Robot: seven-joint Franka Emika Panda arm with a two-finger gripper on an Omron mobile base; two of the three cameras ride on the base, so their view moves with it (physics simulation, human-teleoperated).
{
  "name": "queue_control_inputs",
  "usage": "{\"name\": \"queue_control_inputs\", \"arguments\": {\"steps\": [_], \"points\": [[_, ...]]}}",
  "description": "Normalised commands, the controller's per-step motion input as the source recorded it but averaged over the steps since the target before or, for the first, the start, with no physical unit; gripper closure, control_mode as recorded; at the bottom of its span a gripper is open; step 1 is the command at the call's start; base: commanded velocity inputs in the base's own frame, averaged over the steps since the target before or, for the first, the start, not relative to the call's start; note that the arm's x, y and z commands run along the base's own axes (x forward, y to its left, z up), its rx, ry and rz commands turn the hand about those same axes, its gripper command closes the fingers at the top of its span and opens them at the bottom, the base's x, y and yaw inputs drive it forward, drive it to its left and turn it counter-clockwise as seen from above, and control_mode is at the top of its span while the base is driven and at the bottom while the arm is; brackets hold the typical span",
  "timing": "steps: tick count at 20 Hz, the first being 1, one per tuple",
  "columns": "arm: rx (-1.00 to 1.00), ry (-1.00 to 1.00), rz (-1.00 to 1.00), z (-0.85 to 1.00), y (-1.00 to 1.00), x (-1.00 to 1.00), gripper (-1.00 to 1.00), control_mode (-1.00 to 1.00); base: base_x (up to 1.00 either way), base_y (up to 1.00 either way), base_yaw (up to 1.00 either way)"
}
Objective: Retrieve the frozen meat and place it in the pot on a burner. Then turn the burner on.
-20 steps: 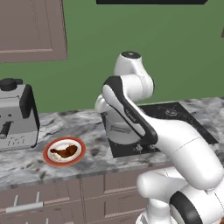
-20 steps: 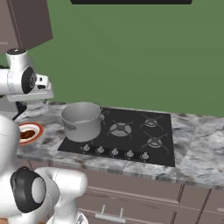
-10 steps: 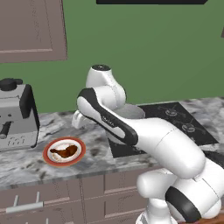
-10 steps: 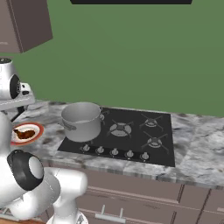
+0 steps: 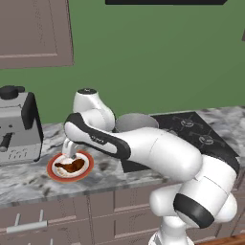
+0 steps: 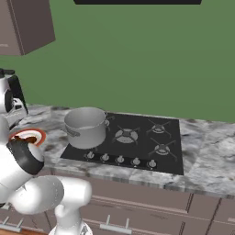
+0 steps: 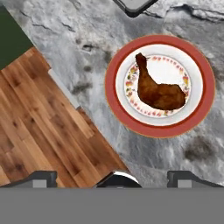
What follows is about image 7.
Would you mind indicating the brown chicken leg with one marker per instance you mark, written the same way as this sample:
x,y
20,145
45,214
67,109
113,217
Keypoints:
x,y
159,94

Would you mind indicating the round black and white thing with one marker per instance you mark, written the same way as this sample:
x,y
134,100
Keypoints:
x,y
118,180

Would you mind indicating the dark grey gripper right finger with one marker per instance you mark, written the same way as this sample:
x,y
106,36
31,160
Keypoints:
x,y
180,178

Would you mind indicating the grey panel with black rim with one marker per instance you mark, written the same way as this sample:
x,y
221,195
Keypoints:
x,y
134,5

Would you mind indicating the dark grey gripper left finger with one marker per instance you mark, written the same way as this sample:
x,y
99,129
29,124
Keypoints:
x,y
43,178

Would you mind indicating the dark green cupboard front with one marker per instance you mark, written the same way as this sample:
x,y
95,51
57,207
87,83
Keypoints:
x,y
11,40

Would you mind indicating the red-rimmed white floral plate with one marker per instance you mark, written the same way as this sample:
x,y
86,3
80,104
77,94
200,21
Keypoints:
x,y
159,130

